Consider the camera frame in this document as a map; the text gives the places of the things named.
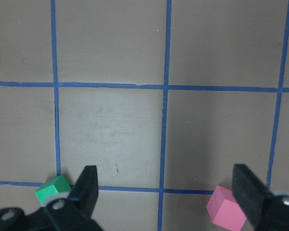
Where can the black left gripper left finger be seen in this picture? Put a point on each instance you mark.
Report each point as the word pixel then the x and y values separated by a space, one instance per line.
pixel 84 193

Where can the pink foam cube centre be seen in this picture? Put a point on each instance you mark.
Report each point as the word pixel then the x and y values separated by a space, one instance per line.
pixel 224 211

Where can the green foam cube far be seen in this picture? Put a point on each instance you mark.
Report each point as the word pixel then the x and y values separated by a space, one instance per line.
pixel 52 187

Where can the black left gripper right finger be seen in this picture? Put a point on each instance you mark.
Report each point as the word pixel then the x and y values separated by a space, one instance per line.
pixel 251 194

